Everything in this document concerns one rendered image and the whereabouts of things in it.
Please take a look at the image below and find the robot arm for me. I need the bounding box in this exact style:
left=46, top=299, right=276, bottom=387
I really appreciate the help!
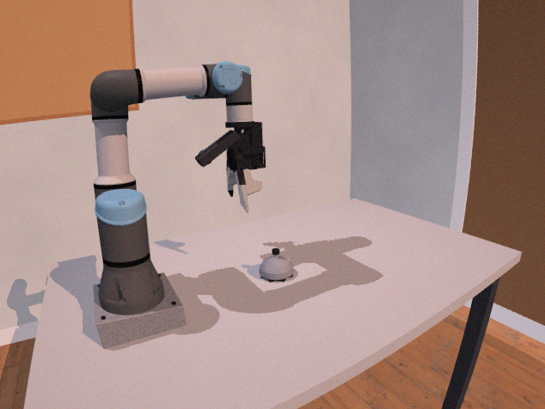
left=90, top=61, right=253, bottom=315

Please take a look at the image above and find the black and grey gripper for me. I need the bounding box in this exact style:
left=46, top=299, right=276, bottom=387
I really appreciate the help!
left=225, top=121, right=266, bottom=212

